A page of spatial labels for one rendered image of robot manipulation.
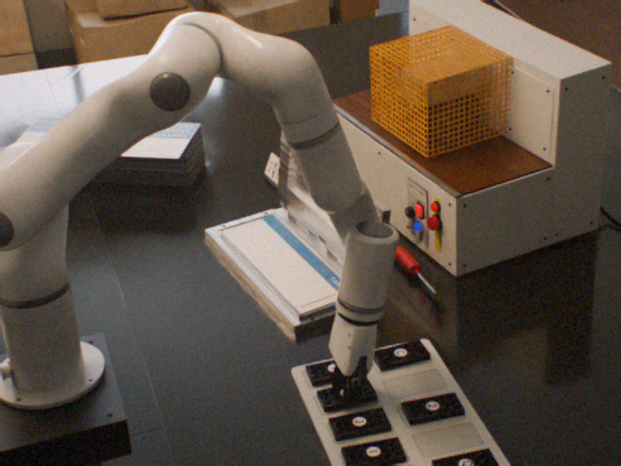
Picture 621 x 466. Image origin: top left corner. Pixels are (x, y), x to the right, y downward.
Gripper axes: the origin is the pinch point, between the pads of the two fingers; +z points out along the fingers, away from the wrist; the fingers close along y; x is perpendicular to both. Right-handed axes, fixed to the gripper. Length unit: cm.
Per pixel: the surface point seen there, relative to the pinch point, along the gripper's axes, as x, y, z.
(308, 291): 3.0, -33.7, 0.8
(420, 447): 7.8, 16.2, 0.9
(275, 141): 16, -107, 0
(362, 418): 0.7, 7.6, 1.2
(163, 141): -15, -96, -4
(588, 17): 119, -148, -22
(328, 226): 9.9, -46.1, -7.4
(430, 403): 12.6, 7.8, -1.4
